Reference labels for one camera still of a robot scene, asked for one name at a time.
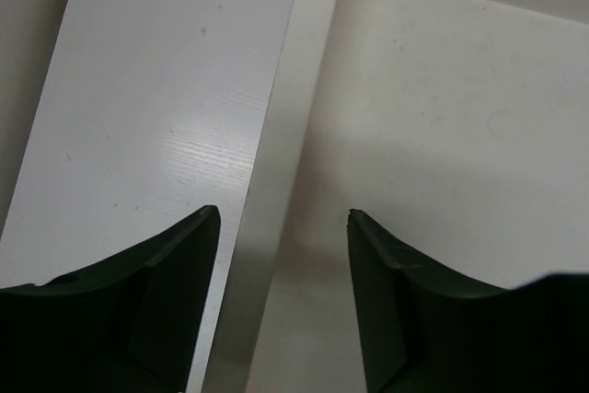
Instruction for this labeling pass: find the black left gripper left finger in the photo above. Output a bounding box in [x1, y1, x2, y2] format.
[1, 205, 221, 392]

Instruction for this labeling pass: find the white drawer cabinet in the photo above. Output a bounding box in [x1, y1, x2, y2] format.
[248, 0, 588, 392]

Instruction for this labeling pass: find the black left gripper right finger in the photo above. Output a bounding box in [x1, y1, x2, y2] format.
[347, 210, 588, 392]

